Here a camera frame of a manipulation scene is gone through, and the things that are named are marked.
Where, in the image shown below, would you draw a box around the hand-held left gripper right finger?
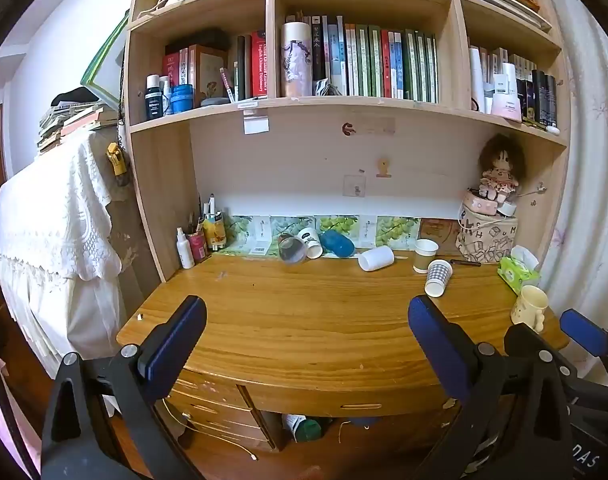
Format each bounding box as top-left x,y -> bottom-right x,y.
408,295 -> 582,480

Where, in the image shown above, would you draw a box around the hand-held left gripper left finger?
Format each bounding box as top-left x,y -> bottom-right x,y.
40,295 -> 207,480

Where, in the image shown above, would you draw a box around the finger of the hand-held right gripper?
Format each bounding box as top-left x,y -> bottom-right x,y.
503,324 -> 541,358
559,309 -> 608,391

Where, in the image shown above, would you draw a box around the blue plastic cup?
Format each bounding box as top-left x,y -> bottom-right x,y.
318,230 -> 356,259

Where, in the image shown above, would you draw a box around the checked paper cup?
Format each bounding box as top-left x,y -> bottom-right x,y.
424,259 -> 454,298

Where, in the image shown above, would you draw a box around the brown paper cup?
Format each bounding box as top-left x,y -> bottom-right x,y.
413,238 -> 439,274

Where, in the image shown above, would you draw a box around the plain white cup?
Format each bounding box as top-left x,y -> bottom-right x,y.
358,246 -> 396,272

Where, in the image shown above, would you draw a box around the clear plastic cup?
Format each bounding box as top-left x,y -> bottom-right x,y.
277,232 -> 309,265

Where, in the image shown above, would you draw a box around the white printed paper cup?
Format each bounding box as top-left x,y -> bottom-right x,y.
297,227 -> 324,260

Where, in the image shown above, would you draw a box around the cream ceramic mug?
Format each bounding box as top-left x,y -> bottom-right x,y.
510,285 -> 550,333

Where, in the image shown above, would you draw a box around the green tissue pack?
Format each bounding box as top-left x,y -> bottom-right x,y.
497,245 -> 541,295

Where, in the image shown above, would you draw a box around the white spray bottle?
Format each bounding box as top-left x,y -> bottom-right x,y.
176,227 -> 196,270

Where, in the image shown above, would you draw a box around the letter print storage bag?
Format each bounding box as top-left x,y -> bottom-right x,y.
455,210 -> 519,264

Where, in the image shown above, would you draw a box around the pink container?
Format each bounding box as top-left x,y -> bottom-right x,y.
188,231 -> 208,263

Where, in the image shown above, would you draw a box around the yellow pen holder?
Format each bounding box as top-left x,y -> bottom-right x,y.
203,214 -> 227,252

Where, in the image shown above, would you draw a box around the brown wooden plaque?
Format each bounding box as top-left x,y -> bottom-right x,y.
418,217 -> 462,253

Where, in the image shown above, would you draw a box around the wooden desk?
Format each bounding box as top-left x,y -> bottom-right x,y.
116,247 -> 570,466

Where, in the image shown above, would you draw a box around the pink music box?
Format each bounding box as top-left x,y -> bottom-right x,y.
462,189 -> 502,218

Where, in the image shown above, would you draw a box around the wooden bookshelf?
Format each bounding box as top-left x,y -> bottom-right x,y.
118,0 -> 571,283

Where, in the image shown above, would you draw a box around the row of leaf print cards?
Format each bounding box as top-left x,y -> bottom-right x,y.
224,214 -> 420,256

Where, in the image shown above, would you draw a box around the white lace cloth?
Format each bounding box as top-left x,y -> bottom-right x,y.
0,132 -> 130,378

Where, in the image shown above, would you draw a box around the white patterned curtain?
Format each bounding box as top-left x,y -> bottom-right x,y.
529,0 -> 608,391

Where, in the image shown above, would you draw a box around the brown haired rag doll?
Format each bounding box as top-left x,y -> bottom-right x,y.
478,133 -> 527,201

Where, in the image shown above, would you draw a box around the yellow hanging toy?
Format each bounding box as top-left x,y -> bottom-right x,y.
107,142 -> 126,177

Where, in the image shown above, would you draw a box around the white paper label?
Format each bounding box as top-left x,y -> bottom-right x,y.
243,109 -> 270,135

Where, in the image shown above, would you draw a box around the blue jar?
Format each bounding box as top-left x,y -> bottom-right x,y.
170,85 -> 195,115

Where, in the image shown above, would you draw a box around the stack of old books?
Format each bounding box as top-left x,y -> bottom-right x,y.
36,102 -> 121,156

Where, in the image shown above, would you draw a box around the black bottle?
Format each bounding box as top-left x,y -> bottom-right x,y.
144,74 -> 164,121

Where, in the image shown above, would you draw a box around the tall white tube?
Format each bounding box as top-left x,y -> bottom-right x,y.
468,46 -> 486,112

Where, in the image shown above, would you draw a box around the dark cap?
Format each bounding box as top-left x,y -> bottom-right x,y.
51,87 -> 101,107

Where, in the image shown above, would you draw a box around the brown picture box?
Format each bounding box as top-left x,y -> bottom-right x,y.
188,44 -> 230,107

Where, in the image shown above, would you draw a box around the row of pale books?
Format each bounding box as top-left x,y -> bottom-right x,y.
479,47 -> 535,111

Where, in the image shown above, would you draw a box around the red books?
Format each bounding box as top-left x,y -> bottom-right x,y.
162,49 -> 191,88

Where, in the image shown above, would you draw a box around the black books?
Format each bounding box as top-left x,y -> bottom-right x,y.
235,35 -> 252,101

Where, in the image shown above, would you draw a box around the green framed board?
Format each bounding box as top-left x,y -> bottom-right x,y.
80,10 -> 130,111

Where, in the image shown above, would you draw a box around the red dictionary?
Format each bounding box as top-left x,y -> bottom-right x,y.
250,30 -> 269,99

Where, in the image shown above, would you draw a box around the row of green white books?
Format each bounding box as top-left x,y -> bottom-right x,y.
311,15 -> 440,105

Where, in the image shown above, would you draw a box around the white floral thermos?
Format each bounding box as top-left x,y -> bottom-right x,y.
281,21 -> 314,97

